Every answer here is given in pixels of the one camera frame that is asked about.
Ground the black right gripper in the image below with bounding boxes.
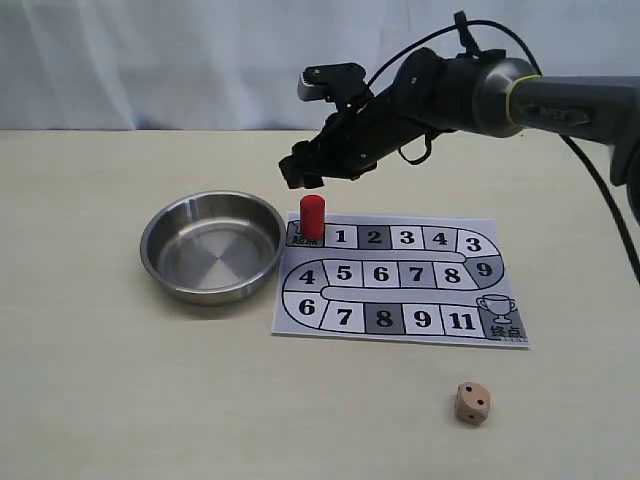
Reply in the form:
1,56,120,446
278,48,480,189

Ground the red cylinder game piece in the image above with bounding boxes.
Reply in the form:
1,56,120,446
299,194,326,240

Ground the wooden die with black pips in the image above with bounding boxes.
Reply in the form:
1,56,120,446
454,382,491,426

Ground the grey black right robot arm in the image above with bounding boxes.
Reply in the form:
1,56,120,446
279,48,639,214

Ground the round stainless steel bowl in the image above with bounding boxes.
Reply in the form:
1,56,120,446
139,190,286,306

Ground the paper number game board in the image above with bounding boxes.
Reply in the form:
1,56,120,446
272,212,529,349

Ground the white curtain backdrop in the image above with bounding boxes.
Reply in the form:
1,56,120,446
1,1,639,130

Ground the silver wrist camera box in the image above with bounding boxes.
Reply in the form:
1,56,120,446
297,62,374,111

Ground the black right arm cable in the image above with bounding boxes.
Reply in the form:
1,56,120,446
364,12,640,281

